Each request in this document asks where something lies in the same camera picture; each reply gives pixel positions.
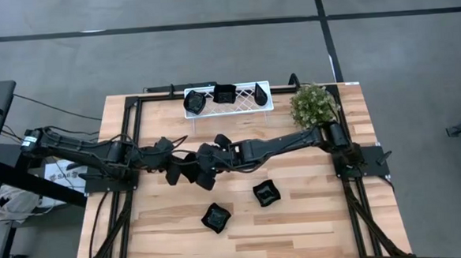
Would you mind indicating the black aluminium table frame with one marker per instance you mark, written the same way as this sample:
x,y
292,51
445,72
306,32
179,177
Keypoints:
x,y
132,100

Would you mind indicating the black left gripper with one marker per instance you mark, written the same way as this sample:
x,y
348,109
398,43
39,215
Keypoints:
x,y
155,158

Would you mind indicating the black leaf-shaped mini plate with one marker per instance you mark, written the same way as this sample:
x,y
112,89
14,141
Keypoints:
x,y
194,102

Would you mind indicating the artificial plant in black pot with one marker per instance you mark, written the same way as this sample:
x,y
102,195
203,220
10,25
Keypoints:
x,y
312,105

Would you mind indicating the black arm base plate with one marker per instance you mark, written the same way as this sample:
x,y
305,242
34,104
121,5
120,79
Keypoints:
x,y
99,186
374,157

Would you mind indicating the white cardboard box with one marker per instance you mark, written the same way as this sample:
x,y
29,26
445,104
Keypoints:
x,y
59,175

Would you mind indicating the black clamp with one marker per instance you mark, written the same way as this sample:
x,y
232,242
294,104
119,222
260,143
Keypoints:
x,y
293,80

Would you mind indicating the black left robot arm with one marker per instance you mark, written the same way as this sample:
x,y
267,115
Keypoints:
x,y
77,149

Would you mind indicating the black square mini plate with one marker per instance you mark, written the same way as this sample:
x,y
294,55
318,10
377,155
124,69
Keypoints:
x,y
191,168
266,193
224,93
216,217

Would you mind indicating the white plastic bag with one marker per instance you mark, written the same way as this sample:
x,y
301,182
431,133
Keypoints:
x,y
13,203

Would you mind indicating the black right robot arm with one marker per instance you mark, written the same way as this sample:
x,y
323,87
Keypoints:
x,y
290,141

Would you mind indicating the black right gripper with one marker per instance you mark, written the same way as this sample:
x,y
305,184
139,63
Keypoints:
x,y
243,154

